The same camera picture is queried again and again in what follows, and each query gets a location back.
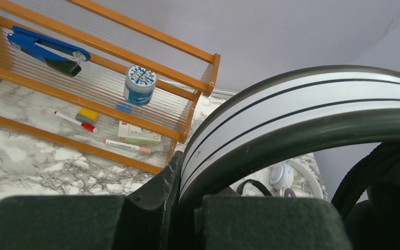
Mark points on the blue black hand tool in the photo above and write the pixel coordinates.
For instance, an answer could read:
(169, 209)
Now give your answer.
(58, 55)

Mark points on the small white red box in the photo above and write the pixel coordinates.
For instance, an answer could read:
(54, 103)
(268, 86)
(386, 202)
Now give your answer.
(131, 134)

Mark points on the white black gaming headset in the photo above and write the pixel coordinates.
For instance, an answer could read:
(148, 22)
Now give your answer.
(296, 113)

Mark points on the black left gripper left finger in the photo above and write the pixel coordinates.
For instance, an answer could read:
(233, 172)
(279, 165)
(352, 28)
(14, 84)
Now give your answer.
(140, 220)

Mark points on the yellow grey small object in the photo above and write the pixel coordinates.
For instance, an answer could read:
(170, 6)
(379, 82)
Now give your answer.
(85, 115)

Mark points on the white over-ear headphones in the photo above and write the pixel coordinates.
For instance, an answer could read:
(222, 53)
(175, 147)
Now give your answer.
(282, 176)

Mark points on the red white marker pen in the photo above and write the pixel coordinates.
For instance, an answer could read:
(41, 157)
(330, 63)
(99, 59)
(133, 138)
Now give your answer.
(86, 126)

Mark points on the wooden orange shelf rack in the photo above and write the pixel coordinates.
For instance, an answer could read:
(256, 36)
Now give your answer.
(30, 91)

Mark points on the blue lidded jar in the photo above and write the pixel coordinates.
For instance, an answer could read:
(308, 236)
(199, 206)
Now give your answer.
(139, 85)

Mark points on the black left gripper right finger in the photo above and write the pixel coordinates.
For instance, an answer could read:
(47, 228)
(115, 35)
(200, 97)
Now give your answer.
(239, 222)

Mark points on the orange tipped white marker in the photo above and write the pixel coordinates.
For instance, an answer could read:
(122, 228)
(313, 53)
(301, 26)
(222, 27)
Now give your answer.
(127, 146)

